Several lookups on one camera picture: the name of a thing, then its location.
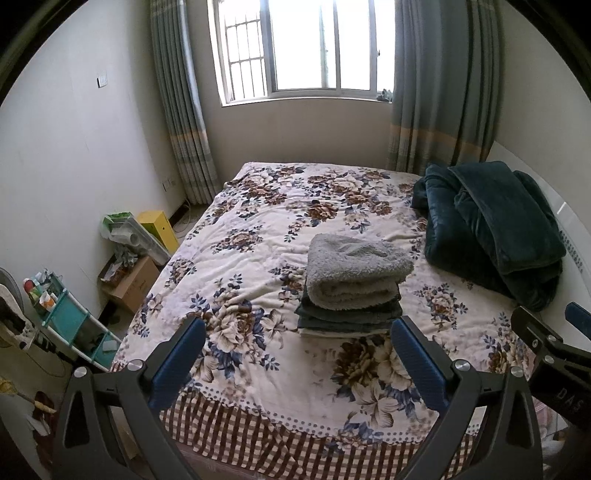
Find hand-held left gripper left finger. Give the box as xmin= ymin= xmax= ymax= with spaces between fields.
xmin=52 ymin=315 xmax=207 ymax=480

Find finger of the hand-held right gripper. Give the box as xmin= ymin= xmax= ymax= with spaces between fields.
xmin=565 ymin=302 xmax=591 ymax=329
xmin=510 ymin=306 xmax=591 ymax=371

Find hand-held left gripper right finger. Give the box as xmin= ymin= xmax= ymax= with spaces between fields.
xmin=390 ymin=315 xmax=544 ymax=480

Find grey fluffy towel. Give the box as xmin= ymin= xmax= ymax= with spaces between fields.
xmin=305 ymin=233 xmax=415 ymax=311

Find folded dark green towels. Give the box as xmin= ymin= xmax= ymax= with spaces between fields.
xmin=295 ymin=281 xmax=405 ymax=331

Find cardboard box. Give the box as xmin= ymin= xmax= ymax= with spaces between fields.
xmin=99 ymin=255 xmax=161 ymax=315

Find white headboard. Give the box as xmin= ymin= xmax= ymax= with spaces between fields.
xmin=485 ymin=140 xmax=591 ymax=334

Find dark green blanket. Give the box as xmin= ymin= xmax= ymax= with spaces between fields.
xmin=410 ymin=160 xmax=568 ymax=313

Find teal storage rack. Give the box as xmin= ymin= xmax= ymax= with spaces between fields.
xmin=22 ymin=271 xmax=124 ymax=371

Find floral bed sheet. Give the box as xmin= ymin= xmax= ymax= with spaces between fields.
xmin=110 ymin=161 xmax=557 ymax=472

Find yellow box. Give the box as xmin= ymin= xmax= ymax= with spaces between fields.
xmin=137 ymin=210 xmax=180 ymax=256

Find straw broom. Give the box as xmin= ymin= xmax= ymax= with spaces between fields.
xmin=0 ymin=376 xmax=57 ymax=415

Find white fan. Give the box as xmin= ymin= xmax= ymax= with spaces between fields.
xmin=0 ymin=267 xmax=36 ymax=352

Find grey striped curtain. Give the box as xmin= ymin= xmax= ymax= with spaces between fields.
xmin=385 ymin=0 xmax=507 ymax=174
xmin=148 ymin=0 xmax=221 ymax=206

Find barred window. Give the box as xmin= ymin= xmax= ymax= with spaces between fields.
xmin=210 ymin=0 xmax=396 ymax=108

